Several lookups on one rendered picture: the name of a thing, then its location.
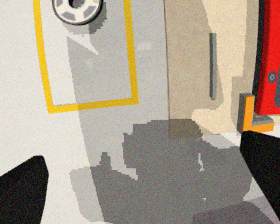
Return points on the yellow rectangular outline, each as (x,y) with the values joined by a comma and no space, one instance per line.
(88,105)

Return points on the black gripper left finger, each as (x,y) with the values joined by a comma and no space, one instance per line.
(23,192)

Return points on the black wheel with grey rim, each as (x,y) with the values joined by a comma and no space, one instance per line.
(89,11)

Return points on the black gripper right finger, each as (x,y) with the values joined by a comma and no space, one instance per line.
(262,155)

